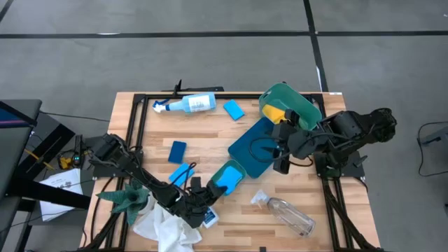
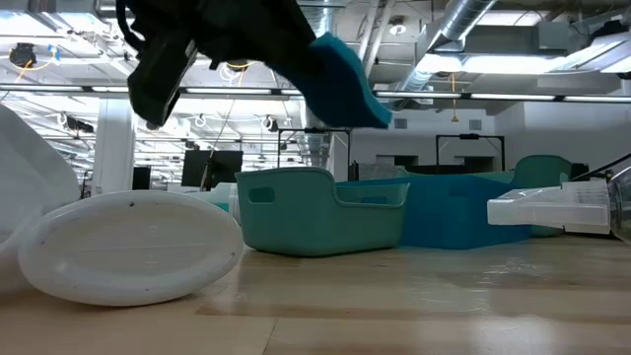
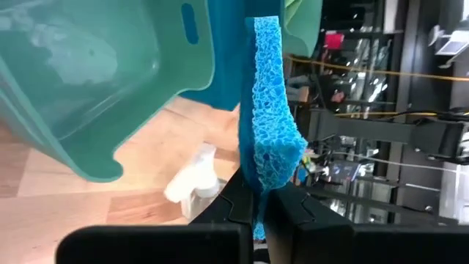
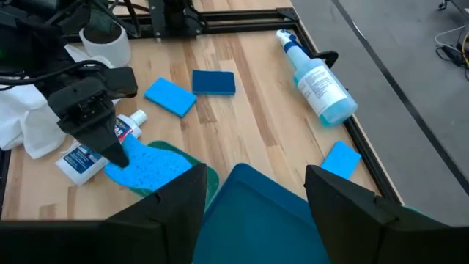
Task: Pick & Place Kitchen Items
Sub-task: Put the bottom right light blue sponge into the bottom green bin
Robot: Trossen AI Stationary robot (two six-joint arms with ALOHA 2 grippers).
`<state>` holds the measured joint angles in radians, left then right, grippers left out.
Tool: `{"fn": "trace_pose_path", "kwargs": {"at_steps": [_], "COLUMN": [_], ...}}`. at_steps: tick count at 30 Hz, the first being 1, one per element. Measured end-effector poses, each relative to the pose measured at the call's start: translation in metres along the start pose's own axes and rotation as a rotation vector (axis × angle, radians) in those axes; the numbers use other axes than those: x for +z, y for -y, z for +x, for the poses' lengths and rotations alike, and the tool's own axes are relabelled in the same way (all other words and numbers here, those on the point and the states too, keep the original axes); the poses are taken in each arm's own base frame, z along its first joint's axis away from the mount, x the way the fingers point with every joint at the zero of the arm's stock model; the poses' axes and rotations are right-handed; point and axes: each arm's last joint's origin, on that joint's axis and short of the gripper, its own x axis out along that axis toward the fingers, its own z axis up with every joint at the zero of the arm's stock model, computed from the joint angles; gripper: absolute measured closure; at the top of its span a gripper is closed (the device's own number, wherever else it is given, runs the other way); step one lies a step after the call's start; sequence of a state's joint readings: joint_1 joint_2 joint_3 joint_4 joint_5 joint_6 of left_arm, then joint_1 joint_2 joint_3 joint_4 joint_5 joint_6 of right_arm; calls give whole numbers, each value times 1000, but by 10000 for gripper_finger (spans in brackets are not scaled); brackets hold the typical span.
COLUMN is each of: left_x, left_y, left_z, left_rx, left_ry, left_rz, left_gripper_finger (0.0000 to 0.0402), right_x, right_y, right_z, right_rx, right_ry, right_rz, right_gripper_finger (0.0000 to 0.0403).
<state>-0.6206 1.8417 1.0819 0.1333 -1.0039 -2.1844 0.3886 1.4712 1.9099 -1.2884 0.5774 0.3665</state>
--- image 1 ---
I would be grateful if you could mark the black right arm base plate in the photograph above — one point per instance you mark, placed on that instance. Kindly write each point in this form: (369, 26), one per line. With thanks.
(350, 169)

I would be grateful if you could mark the spray bottle with blue liquid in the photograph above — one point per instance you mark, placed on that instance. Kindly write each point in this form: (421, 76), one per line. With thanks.
(196, 102)

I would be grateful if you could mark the clear spray bottle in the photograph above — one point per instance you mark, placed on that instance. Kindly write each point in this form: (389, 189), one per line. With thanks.
(290, 217)

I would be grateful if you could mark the gray metal stand foot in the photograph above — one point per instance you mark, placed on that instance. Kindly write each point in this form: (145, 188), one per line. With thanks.
(435, 136)

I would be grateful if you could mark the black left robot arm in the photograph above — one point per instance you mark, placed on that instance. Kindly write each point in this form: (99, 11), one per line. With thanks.
(140, 175)

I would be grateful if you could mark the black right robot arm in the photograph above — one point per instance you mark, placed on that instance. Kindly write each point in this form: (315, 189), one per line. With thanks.
(353, 127)

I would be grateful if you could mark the black aluminium table frame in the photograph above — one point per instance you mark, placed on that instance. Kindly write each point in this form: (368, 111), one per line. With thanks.
(245, 95)

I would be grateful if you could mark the white towel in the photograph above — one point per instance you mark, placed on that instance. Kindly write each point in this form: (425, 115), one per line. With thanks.
(164, 231)

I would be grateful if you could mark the large teal plastic bin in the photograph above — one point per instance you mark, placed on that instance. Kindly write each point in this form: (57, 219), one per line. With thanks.
(297, 101)

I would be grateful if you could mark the white paper sheets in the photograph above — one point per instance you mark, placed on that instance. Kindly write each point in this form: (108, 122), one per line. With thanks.
(64, 178)

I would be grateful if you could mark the black side desk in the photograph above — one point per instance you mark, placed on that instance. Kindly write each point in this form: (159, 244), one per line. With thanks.
(14, 147)

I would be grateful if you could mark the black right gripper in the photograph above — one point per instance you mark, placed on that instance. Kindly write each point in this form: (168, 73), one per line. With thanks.
(290, 141)

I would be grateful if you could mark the blue plastic tray bin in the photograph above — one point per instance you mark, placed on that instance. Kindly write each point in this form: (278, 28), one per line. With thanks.
(245, 154)

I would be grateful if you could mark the white squeeze bottle blue label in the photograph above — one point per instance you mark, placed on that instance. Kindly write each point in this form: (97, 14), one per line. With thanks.
(211, 218)

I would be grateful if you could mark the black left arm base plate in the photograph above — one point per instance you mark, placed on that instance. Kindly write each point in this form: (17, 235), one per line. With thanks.
(105, 171)

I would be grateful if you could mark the yellow cloth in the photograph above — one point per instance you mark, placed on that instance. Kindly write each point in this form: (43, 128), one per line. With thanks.
(273, 113)

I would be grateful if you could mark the small teal plastic bin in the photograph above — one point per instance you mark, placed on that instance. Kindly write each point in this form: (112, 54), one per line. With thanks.
(220, 169)

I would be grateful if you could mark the white plant pot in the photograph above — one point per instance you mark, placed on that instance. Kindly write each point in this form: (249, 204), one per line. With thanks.
(148, 206)

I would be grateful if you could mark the green artificial plant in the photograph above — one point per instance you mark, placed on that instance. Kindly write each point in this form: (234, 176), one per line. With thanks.
(131, 199)

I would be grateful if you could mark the yellow connector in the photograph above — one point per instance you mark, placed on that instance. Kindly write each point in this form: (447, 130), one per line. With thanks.
(65, 162)

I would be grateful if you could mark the black power box green light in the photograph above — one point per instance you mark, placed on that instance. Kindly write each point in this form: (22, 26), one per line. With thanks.
(77, 150)

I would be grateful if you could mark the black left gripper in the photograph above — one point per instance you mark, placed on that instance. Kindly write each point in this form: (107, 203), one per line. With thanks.
(192, 208)

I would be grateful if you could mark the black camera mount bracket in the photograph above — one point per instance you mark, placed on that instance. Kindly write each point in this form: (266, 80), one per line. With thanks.
(199, 89)

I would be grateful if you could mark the dark blue sponge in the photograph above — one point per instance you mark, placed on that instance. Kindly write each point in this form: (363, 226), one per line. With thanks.
(177, 152)

